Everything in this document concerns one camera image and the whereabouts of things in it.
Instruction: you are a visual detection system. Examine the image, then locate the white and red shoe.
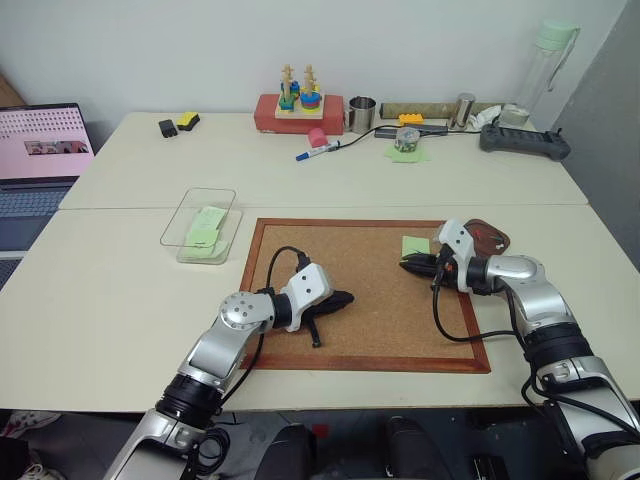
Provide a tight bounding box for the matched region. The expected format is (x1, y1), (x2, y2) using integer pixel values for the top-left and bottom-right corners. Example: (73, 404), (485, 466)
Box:
(0, 409), (62, 441)

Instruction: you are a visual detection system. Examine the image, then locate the shiny metal cylinder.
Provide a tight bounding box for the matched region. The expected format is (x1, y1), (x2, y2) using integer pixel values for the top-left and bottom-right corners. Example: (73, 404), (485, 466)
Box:
(447, 92), (477, 133)

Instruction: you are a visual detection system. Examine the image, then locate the dark rounded shape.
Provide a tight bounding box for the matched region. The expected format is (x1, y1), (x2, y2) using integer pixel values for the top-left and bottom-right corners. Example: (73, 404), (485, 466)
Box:
(383, 415), (447, 480)
(255, 423), (320, 480)

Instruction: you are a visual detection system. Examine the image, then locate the red rectangular box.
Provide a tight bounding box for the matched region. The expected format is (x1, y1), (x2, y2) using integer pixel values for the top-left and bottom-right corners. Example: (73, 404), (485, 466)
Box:
(253, 93), (347, 137)

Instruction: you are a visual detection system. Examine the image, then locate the open laptop with pink screen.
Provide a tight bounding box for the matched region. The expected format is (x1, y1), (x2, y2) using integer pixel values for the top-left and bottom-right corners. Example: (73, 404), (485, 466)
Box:
(0, 102), (97, 292)

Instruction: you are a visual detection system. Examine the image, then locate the blue whiteboard marker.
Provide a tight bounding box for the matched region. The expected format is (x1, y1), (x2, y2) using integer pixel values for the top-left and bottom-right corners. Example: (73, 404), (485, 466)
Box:
(294, 139), (343, 163)

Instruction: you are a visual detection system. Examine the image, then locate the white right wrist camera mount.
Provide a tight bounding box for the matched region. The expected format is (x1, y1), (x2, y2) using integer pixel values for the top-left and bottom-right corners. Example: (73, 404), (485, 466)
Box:
(433, 218), (477, 294)

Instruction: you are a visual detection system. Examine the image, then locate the wooden colourful stacking toy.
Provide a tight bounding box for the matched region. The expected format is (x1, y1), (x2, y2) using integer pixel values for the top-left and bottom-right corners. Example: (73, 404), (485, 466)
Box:
(274, 63), (327, 122)

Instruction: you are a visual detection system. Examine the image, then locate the grey tape roll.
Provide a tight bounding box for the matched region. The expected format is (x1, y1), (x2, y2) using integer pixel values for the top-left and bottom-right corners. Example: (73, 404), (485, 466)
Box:
(499, 103), (531, 128)

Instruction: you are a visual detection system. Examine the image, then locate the black usb hub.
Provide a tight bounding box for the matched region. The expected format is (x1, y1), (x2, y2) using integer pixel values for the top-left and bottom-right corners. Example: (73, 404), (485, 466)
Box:
(374, 125), (450, 140)

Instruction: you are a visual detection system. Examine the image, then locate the green sticky note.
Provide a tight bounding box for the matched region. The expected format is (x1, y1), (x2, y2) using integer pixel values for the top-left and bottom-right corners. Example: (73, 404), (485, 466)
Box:
(400, 235), (432, 259)

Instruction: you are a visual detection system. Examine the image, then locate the steel mug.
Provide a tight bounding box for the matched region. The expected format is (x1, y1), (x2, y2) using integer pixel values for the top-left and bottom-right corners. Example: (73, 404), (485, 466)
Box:
(343, 95), (378, 135)

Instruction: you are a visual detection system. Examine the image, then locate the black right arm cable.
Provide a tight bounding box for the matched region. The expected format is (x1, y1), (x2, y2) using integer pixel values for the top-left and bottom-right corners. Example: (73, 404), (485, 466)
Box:
(430, 259), (524, 344)

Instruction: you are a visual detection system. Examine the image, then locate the thin black hub cable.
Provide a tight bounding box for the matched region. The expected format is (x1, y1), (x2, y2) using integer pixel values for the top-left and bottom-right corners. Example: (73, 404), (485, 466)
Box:
(338, 126), (382, 150)

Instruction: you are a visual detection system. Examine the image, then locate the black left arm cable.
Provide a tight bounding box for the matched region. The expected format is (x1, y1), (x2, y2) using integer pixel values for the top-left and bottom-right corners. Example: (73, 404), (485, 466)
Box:
(219, 245), (314, 416)

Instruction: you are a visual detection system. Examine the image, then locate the clear plastic box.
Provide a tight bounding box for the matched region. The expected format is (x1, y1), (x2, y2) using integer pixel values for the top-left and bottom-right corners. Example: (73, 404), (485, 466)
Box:
(159, 187), (245, 265)

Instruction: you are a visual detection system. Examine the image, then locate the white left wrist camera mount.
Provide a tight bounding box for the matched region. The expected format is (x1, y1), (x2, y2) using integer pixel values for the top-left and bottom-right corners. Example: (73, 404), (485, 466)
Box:
(280, 263), (335, 334)

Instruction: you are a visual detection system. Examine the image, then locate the dark grey handheld controller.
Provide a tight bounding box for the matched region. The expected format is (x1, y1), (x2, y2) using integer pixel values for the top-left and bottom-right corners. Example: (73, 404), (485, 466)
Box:
(478, 123), (572, 163)

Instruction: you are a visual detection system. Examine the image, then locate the brown oval tray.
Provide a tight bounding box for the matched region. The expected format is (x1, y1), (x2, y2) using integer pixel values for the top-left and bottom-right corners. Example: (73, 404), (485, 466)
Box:
(463, 218), (512, 257)

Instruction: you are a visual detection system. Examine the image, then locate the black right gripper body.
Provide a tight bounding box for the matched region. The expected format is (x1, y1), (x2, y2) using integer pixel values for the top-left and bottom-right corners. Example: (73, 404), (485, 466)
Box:
(430, 252), (458, 291)

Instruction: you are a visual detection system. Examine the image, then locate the light green paper sheet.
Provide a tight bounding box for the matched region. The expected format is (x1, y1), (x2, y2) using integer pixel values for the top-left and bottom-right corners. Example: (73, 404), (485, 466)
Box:
(383, 141), (434, 165)

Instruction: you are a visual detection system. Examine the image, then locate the crumpled white cloth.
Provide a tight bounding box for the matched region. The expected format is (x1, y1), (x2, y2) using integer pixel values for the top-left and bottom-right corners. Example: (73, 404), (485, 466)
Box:
(466, 105), (503, 131)

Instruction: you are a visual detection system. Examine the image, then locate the wood-framed cork board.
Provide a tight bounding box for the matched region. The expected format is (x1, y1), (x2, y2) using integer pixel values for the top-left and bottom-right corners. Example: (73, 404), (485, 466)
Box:
(239, 217), (493, 375)

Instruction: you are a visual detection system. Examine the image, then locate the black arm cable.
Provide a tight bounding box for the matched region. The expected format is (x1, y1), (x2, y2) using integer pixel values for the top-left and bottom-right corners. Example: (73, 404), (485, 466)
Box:
(430, 259), (524, 344)
(219, 245), (314, 416)

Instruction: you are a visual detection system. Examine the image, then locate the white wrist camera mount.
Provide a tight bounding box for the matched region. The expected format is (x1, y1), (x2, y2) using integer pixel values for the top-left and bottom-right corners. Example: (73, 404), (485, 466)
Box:
(433, 218), (477, 294)
(280, 263), (335, 334)

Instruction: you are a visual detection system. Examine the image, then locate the stack of green notes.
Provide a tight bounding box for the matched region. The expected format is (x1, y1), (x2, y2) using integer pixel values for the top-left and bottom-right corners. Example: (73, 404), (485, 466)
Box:
(183, 205), (230, 260)

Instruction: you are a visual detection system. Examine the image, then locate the patterned tape roll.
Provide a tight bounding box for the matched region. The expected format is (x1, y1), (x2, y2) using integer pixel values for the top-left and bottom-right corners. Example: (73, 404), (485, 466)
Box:
(394, 125), (421, 154)

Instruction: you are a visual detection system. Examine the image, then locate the brown cardboard tube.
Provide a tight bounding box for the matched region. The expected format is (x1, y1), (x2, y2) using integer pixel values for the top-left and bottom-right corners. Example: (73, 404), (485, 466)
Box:
(379, 101), (507, 121)

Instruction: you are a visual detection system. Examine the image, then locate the clear bottle with green lid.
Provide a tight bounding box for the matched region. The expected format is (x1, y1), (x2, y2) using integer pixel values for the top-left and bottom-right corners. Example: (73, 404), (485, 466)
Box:
(516, 19), (582, 119)

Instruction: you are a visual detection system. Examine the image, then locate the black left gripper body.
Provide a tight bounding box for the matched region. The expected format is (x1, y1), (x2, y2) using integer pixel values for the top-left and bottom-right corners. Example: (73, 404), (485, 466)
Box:
(300, 291), (343, 322)

